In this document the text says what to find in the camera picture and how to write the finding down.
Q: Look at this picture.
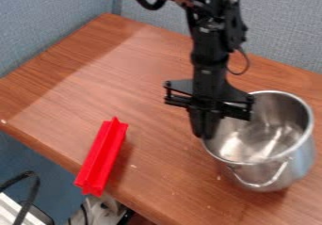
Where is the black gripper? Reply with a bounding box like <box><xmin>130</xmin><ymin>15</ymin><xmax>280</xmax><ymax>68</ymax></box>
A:
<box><xmin>164</xmin><ymin>62</ymin><xmax>254</xmax><ymax>139</ymax></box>

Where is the metal pot with handle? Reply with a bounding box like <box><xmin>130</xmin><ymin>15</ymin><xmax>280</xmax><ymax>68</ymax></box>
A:
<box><xmin>204</xmin><ymin>90</ymin><xmax>317</xmax><ymax>192</ymax></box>

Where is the red plastic block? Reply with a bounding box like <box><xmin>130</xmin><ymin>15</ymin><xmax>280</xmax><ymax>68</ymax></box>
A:
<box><xmin>75</xmin><ymin>118</ymin><xmax>129</xmax><ymax>197</ymax></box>

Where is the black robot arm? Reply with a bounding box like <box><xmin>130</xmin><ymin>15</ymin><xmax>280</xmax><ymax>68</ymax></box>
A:
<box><xmin>137</xmin><ymin>0</ymin><xmax>254</xmax><ymax>139</ymax></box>

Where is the white device under table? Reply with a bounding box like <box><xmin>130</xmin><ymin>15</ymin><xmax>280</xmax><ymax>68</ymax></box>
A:
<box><xmin>66</xmin><ymin>193</ymin><xmax>132</xmax><ymax>225</ymax></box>

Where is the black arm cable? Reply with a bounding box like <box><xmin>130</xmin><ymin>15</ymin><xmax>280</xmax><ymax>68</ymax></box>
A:
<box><xmin>226</xmin><ymin>46</ymin><xmax>252</xmax><ymax>76</ymax></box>

